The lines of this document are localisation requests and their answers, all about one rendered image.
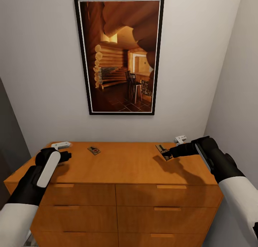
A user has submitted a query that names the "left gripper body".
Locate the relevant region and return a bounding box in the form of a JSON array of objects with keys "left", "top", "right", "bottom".
[{"left": 59, "top": 151, "right": 68, "bottom": 163}]

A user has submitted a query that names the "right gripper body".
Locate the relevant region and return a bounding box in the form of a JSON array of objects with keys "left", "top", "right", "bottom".
[{"left": 170, "top": 143, "right": 190, "bottom": 158}]

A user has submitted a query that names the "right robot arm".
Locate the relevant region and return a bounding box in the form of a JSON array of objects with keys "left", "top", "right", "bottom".
[{"left": 162, "top": 136, "right": 258, "bottom": 247}]

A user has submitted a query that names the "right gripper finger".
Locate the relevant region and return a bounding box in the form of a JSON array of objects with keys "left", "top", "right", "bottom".
[{"left": 162, "top": 149, "right": 172, "bottom": 157}]

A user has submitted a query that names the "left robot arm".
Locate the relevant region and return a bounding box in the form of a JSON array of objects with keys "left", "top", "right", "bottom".
[{"left": 0, "top": 142, "right": 71, "bottom": 247}]

